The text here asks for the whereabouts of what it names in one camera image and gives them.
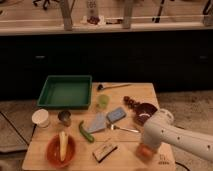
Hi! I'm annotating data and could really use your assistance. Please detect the black floor cable left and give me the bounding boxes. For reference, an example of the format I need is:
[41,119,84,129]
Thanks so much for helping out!
[0,111,37,147]

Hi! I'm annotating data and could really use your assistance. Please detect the green chili pepper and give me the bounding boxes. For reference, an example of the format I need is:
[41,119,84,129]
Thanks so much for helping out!
[78,121,95,143]

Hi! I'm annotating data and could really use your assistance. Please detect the blue sponge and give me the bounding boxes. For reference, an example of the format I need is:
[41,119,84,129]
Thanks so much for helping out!
[107,107,126,123]

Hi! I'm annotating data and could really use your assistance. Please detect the small metal cup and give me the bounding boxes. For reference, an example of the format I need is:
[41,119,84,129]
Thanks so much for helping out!
[58,110,71,126]

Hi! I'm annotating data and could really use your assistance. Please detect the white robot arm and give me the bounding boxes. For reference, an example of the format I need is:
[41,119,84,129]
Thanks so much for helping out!
[143,109,213,162]

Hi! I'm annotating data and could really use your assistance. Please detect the metal fork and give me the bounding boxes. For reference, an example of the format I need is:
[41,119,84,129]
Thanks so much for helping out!
[107,123,140,133]

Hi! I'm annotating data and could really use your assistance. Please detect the white paper cup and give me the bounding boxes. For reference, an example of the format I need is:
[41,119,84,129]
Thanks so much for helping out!
[32,109,50,128]

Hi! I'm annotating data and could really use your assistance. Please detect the grey folded cloth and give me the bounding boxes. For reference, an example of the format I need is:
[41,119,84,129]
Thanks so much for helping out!
[87,113,106,133]

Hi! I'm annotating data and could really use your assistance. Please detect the dark purple bowl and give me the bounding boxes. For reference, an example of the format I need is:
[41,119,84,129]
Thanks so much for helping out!
[135,103,157,126]

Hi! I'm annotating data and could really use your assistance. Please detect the green plastic tray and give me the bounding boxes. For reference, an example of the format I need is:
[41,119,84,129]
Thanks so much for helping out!
[37,75,92,109]

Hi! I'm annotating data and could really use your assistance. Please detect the orange bowl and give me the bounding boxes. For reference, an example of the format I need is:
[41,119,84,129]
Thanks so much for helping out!
[45,135,76,168]

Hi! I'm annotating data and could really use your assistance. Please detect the yellow red apple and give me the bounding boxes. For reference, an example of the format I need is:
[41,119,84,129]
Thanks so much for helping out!
[136,144,154,160]

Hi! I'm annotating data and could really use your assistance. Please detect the bunch of red grapes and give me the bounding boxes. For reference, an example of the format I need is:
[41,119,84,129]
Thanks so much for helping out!
[123,96,140,109]

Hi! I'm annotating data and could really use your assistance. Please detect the green plastic cup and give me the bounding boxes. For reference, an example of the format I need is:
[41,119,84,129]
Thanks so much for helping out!
[98,94,109,109]

